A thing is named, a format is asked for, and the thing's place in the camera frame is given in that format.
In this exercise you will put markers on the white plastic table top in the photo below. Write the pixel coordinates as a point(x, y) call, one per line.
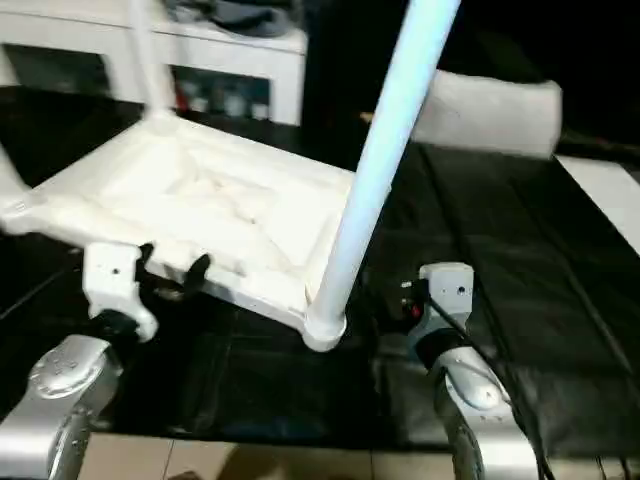
point(200, 200)

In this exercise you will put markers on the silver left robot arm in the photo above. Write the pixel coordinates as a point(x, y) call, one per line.
point(55, 400)

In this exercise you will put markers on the white cabinet with glass doors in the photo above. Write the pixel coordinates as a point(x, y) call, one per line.
point(280, 60)

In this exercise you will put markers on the flat white board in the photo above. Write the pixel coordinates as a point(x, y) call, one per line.
point(610, 195)

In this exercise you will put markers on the dark round pot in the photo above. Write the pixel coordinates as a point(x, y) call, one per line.
point(250, 15)

